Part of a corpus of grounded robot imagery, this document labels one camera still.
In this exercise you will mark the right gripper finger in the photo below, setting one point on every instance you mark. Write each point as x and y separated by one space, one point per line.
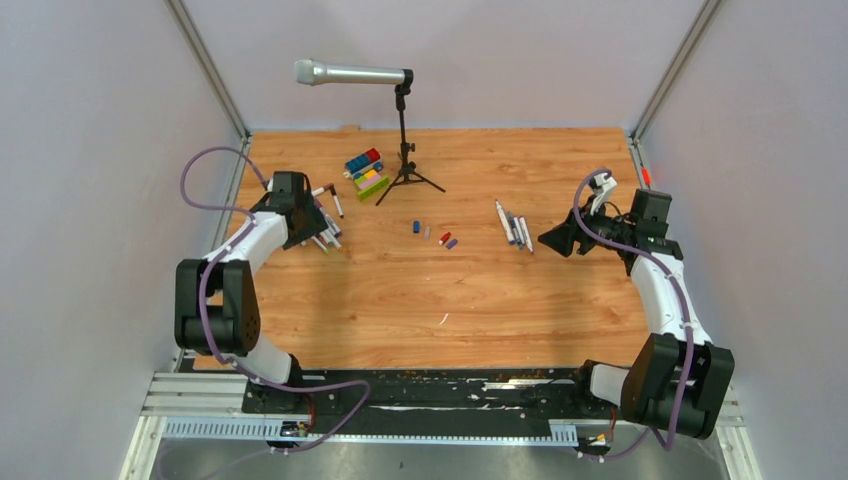
560 239
573 221

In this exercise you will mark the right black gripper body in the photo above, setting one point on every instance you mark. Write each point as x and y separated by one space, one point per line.
605 227

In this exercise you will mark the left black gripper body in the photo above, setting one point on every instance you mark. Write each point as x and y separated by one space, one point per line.
313 221

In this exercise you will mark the translucent blue pen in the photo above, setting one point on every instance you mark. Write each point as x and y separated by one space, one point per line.
509 215

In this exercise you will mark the white marker blue end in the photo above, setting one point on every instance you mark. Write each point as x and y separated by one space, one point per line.
504 223

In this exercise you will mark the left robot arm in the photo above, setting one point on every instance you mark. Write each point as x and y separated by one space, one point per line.
216 304

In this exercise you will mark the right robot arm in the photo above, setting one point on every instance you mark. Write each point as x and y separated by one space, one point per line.
680 378

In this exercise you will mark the green yellow pink block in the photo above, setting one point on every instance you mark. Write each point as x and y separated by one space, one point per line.
369 183

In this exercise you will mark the blue red toy train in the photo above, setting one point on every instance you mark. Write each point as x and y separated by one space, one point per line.
367 164

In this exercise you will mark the black tripod microphone stand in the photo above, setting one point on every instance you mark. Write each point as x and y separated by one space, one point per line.
407 173

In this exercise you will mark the silver microphone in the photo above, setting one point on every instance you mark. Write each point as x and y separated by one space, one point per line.
311 72

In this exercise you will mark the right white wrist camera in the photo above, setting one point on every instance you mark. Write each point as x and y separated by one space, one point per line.
602 185

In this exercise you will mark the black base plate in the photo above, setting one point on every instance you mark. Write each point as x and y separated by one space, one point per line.
488 403

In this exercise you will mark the aluminium frame rail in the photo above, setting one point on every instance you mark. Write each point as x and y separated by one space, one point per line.
207 405

